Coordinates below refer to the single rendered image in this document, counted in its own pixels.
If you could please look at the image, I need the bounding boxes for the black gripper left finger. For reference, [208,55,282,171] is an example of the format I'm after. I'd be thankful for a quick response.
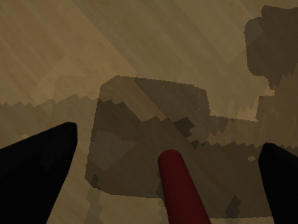
[0,123,77,224]

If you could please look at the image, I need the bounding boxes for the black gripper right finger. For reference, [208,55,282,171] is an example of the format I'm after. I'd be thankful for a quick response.
[258,143,298,224]

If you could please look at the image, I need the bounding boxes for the dark red peg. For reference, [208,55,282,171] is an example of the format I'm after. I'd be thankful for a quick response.
[158,151,212,224]

